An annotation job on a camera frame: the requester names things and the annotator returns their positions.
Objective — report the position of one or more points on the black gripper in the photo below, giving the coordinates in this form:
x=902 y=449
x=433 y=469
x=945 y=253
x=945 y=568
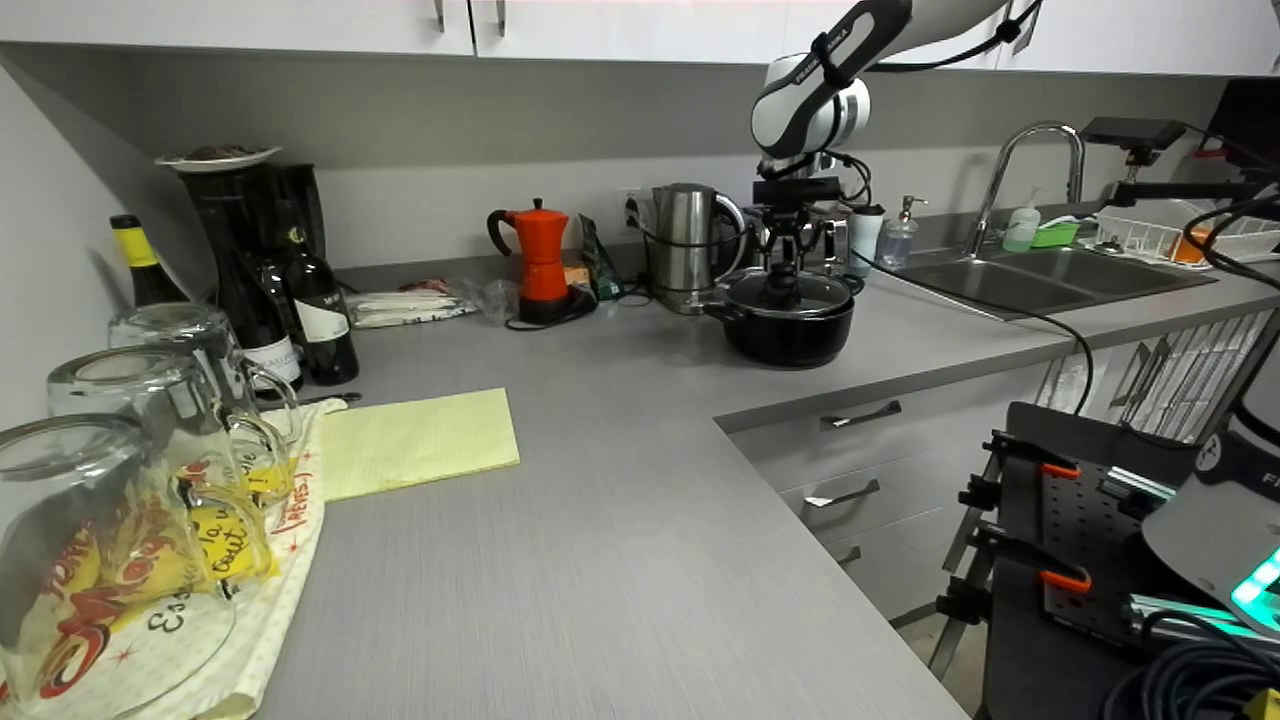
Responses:
x=797 y=204

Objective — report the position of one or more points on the glass lid with black knob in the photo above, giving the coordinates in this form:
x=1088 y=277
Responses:
x=787 y=299

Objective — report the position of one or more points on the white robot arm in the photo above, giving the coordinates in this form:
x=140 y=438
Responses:
x=854 y=60

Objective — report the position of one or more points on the black cooking pot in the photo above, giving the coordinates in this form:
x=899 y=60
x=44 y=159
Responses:
x=789 y=338

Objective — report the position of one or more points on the red moka pot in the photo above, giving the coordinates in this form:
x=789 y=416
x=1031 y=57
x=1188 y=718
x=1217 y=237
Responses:
x=541 y=253

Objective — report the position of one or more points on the white cup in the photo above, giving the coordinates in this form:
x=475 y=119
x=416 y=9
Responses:
x=864 y=235

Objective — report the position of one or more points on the steel electric kettle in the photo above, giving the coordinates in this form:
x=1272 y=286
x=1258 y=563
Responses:
x=686 y=247

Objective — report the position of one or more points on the clear soap dispenser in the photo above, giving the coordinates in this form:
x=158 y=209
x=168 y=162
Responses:
x=906 y=237

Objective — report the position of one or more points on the black round tray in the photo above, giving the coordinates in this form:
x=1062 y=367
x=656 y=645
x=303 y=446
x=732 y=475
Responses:
x=576 y=310

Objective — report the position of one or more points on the green dish soap bottle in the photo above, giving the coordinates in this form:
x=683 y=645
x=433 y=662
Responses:
x=1021 y=229

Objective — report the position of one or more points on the steel sink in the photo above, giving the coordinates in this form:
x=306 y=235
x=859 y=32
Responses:
x=1042 y=280

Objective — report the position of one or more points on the green sponge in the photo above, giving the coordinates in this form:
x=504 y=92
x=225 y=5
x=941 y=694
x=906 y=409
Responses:
x=1058 y=229

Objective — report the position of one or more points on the chrome faucet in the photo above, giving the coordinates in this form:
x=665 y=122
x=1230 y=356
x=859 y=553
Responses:
x=1033 y=140

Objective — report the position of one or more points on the white dish rack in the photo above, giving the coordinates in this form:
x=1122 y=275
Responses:
x=1145 y=229

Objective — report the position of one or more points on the folded white cloth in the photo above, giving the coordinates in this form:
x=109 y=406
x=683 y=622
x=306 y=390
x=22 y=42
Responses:
x=404 y=307

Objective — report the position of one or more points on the black pegboard stand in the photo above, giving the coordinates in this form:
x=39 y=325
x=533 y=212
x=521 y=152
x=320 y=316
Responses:
x=1083 y=521

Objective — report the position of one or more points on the yellow cloth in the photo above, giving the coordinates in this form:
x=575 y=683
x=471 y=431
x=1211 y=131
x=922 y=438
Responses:
x=416 y=441

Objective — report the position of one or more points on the dark wine bottle white label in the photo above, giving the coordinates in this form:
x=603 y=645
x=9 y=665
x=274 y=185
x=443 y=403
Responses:
x=324 y=325

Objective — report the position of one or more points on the small dark bottle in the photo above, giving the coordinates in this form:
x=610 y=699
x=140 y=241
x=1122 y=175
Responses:
x=274 y=343

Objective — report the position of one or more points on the black coffee maker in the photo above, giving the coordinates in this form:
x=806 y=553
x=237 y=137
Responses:
x=242 y=227

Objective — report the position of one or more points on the white plate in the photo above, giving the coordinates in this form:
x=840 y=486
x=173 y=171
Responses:
x=222 y=159

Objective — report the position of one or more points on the teal lit device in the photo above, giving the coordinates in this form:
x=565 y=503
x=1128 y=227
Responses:
x=1264 y=586

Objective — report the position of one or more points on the clear drinking glasses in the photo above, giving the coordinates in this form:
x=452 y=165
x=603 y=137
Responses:
x=274 y=586

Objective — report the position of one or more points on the wine bottle with yellow cap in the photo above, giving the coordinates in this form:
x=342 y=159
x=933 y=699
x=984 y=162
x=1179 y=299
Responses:
x=147 y=260

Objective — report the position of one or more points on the large clear glass mug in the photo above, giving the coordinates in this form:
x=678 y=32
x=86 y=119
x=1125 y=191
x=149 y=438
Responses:
x=95 y=572

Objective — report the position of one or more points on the black camera on stand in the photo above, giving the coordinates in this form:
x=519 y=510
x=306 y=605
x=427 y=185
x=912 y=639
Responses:
x=1135 y=132

